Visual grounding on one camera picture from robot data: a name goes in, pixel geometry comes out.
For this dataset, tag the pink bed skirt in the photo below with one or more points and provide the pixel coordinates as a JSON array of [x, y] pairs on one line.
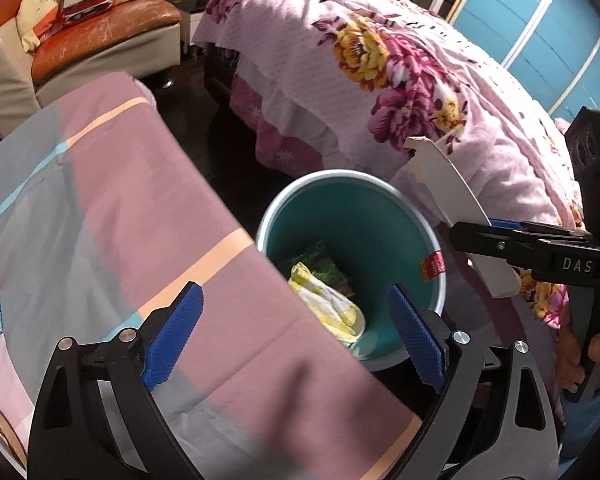
[[280, 125]]

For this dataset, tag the white medicine box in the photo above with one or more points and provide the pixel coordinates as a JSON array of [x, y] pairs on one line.
[[455, 190]]

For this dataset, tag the green clear snack packet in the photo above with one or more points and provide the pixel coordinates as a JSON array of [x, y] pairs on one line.
[[332, 270]]

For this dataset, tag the person's right hand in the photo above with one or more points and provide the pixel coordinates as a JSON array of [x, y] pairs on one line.
[[566, 350]]

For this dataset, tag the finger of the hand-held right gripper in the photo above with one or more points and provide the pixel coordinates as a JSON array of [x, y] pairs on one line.
[[540, 232], [485, 242]]

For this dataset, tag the pink floral blanket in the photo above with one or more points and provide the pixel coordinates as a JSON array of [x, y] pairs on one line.
[[380, 35]]

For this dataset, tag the beige and orange sofa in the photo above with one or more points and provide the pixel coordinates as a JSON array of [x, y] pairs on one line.
[[105, 25]]

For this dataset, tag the yellow white napkin packet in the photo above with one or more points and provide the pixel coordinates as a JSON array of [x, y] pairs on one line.
[[325, 300]]

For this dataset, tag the blue wardrobe door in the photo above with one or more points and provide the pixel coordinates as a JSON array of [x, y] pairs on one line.
[[530, 35]]

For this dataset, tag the person's blue clothing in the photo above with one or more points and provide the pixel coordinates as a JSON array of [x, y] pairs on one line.
[[595, 425]]

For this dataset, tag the plaid tablecloth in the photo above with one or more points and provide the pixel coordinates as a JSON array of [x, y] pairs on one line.
[[130, 210]]

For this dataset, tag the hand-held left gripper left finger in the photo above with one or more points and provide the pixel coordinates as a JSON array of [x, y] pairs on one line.
[[172, 330]]

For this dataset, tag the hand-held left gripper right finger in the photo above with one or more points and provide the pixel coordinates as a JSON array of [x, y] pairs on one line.
[[415, 335]]

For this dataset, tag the yellow cloth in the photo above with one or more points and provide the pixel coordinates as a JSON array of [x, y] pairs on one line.
[[37, 15]]

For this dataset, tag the teal trash bin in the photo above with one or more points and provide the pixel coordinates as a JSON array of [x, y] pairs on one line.
[[370, 220]]

